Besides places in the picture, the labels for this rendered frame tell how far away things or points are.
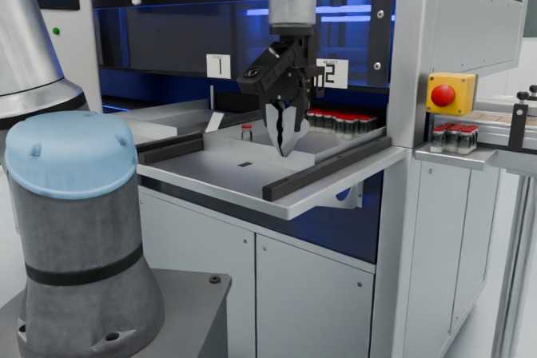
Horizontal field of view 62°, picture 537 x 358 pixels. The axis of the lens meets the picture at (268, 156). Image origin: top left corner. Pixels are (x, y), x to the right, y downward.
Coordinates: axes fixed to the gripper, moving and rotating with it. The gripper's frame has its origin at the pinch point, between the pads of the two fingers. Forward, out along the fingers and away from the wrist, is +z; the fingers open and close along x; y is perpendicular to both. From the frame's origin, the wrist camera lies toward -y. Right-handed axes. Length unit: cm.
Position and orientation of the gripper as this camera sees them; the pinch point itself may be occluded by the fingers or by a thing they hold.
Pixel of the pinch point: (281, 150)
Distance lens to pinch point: 74.9
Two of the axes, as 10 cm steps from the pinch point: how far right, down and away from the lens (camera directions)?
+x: -7.8, -1.7, 6.0
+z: -0.1, 9.7, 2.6
